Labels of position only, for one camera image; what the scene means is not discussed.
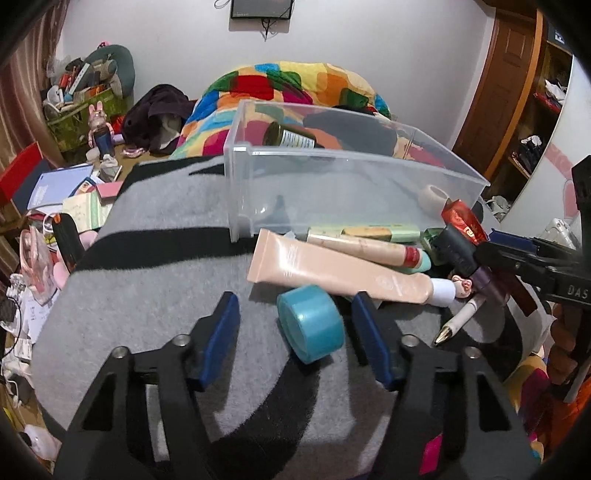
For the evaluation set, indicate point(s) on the green storage basket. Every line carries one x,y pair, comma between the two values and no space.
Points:
70,128

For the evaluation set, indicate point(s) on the dark purple bottle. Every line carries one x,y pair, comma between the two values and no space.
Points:
459,251

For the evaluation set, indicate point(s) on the wooden wardrobe shelf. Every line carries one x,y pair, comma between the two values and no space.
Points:
541,98

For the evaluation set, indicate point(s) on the blue white book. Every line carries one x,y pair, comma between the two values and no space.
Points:
55,186

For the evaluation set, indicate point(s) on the red snack packet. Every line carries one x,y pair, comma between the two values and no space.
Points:
457,214

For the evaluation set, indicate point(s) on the green beige tube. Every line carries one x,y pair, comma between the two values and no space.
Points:
395,233

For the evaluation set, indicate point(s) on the red box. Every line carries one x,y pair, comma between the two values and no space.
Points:
21,175

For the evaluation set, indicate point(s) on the large beige cosmetic tube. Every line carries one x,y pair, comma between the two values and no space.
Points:
279,260

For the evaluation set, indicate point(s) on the colourful patchwork quilt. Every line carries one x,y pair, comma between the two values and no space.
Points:
318,84

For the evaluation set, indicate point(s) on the pink box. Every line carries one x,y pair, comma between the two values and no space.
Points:
108,191

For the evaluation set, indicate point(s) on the wooden door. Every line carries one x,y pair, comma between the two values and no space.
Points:
502,92

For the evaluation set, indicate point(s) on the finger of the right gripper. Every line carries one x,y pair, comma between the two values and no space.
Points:
517,260

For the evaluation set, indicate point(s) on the person's right hand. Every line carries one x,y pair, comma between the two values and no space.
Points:
563,331

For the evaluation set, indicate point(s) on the small wall monitor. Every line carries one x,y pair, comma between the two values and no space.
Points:
261,9

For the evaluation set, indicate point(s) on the grey green neck pillow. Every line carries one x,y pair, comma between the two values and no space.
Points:
113,66

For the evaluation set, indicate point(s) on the green glass bottle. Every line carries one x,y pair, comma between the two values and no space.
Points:
288,136

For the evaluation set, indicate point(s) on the striped curtain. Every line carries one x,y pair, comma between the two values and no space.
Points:
36,27

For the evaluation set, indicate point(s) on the dark purple clothes pile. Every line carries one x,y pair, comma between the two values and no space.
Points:
155,122

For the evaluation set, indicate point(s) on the grey black blanket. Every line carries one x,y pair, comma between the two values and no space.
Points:
162,261

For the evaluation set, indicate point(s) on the white roll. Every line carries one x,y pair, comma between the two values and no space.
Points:
433,200

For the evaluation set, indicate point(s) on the black garment on bed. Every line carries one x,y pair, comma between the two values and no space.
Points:
360,132

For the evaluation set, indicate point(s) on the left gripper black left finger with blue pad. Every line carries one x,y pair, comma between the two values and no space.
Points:
109,435

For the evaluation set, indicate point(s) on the slim beige red tube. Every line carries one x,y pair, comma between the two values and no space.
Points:
398,256

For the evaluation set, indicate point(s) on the white gold pen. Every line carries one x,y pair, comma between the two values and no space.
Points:
458,321

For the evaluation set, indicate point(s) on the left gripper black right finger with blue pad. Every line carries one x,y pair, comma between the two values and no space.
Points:
451,418

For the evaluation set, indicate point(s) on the pink rabbit figurine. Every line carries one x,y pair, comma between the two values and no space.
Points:
101,133

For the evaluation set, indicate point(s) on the clear plastic storage bin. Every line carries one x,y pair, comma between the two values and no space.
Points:
292,189

